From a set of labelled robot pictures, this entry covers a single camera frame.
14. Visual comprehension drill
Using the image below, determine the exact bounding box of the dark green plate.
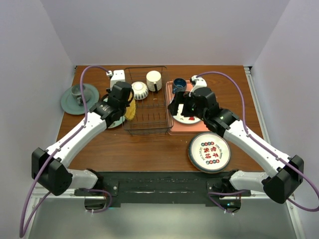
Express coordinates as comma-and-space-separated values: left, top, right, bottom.
60, 84, 100, 115

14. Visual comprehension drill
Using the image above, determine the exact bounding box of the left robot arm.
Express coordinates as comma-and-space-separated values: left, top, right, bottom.
31, 82, 134, 196

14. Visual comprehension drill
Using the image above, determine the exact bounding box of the light blue plate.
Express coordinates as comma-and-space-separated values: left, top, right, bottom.
99, 98, 125, 129

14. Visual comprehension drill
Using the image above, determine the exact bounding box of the woven bamboo tray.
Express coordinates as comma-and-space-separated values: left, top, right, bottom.
124, 99, 136, 121

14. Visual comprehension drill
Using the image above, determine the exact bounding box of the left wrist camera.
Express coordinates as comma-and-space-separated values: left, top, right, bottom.
106, 70, 126, 88

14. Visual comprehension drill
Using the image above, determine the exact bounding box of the pink plastic tray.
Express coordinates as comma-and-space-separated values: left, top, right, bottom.
166, 78, 208, 136

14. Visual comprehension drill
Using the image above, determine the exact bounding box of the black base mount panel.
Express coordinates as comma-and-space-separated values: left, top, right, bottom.
32, 171, 265, 209

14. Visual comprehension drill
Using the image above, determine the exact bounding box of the chinese text plate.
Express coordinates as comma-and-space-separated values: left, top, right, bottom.
187, 132, 231, 173

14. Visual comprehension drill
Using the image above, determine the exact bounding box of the watermelon pattern plate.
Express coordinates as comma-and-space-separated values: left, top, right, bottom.
173, 109, 201, 125

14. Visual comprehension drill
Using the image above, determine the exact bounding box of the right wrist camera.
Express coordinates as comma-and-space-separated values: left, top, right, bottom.
190, 75, 207, 92

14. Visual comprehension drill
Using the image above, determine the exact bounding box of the black wire dish rack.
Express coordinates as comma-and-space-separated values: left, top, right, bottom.
123, 66, 173, 135

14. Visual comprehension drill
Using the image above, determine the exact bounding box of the blue ceramic mug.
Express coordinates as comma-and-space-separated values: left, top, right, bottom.
172, 78, 187, 94

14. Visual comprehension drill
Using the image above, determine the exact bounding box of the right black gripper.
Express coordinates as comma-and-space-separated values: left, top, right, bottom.
167, 90, 207, 121

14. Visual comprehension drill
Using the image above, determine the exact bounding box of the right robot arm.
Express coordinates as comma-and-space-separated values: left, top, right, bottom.
168, 87, 304, 204

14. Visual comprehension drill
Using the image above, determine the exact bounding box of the cream mug black handle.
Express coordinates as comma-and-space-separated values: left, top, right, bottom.
146, 70, 162, 93

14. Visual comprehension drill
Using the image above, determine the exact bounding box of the white bowl orange rim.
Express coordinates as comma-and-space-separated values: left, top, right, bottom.
132, 82, 149, 100

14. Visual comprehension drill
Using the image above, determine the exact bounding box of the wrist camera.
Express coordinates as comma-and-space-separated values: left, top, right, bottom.
106, 70, 126, 88
190, 75, 207, 92

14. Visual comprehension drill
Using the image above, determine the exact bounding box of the grey ceramic cup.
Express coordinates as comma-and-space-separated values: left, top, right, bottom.
71, 84, 91, 106

